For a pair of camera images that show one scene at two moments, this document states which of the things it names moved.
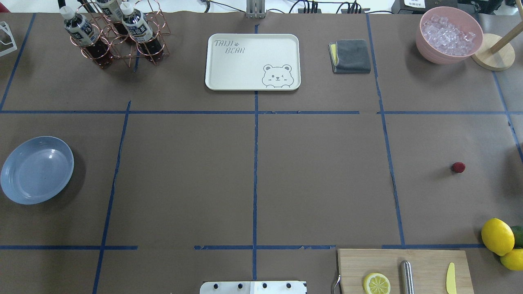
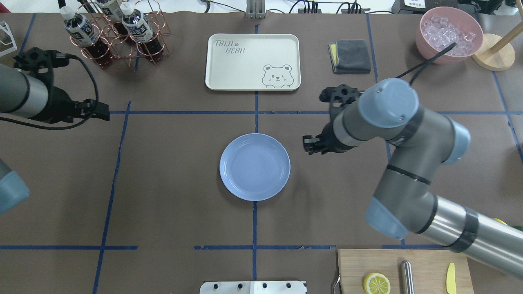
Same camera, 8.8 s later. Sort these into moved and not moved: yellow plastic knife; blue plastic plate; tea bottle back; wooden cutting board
Moved: blue plastic plate
Not moved: wooden cutting board; tea bottle back; yellow plastic knife
